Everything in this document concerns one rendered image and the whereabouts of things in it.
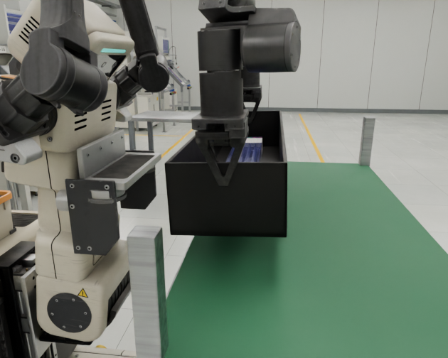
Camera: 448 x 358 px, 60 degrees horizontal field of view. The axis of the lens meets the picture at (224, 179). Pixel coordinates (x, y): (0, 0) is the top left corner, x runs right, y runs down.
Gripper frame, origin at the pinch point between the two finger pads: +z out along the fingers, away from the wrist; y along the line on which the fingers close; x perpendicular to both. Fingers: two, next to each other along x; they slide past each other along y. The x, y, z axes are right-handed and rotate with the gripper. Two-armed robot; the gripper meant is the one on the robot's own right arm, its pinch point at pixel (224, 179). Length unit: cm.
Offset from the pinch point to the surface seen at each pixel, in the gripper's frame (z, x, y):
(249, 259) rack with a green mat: 15.6, -3.2, 5.8
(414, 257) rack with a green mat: 16.3, -30.4, 10.0
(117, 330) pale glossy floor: 108, 68, 100
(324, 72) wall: 10, -126, 938
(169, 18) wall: -127, 247, 934
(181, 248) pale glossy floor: 107, 56, 187
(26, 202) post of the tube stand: 88, 192, 223
